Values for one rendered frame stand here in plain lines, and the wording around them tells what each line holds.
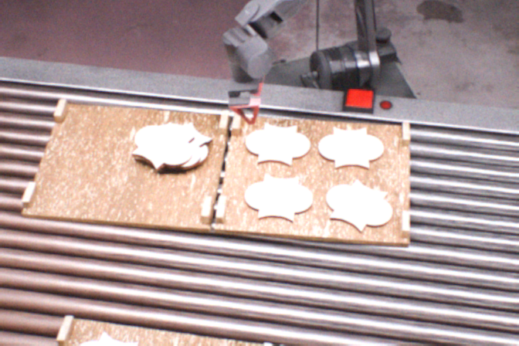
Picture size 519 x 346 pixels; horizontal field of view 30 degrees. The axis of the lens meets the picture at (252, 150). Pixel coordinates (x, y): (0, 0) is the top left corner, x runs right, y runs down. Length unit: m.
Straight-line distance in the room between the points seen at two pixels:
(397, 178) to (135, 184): 0.58
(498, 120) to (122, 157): 0.89
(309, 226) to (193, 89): 0.53
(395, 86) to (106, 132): 1.42
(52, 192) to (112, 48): 1.87
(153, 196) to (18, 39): 2.08
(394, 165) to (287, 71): 1.33
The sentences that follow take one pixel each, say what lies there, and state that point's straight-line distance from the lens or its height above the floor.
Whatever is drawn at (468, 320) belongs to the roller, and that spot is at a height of 0.91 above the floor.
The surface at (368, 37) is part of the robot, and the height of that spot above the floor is 0.45.
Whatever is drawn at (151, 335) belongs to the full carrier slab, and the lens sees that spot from 1.92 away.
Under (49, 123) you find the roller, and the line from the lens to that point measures 2.37.
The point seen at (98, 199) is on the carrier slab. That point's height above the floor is 0.94.
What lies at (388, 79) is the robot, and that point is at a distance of 3.47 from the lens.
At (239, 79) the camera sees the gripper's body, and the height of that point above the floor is 1.16.
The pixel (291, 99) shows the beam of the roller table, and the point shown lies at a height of 0.92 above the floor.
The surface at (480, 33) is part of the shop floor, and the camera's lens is 4.11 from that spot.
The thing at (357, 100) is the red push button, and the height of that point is 0.93.
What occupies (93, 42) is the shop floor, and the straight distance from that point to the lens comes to 4.04.
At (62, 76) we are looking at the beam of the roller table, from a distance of 2.50.
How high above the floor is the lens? 2.53
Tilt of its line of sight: 46 degrees down
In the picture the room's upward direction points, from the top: 1 degrees counter-clockwise
